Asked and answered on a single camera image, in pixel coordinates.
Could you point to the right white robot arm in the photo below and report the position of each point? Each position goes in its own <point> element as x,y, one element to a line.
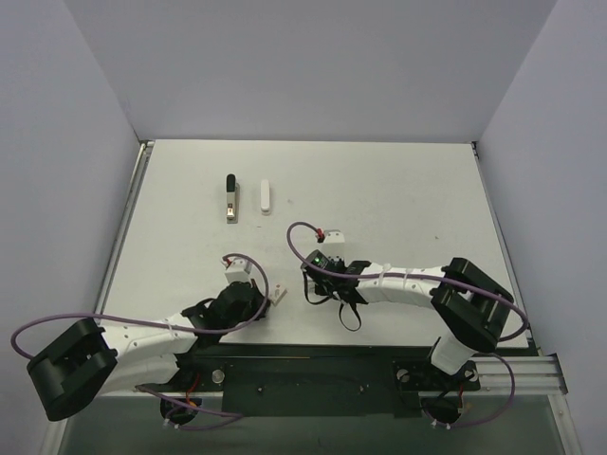
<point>474,307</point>

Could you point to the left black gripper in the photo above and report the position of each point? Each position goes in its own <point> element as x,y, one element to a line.
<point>259,298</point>

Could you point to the aluminium frame rail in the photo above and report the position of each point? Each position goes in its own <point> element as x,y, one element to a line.
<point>534,375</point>

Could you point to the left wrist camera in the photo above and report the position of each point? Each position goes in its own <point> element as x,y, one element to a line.
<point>236,269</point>

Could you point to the printed staple box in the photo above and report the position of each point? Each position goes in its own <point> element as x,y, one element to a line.
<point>278,293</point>

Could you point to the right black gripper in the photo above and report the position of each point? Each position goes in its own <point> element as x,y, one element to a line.
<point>322,284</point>

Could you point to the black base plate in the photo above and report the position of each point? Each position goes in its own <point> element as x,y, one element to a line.
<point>258,380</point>

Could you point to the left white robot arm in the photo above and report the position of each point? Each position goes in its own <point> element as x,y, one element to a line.
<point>89,359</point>

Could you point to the white staple box sleeve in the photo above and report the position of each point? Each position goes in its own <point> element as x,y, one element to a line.
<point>265,196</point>

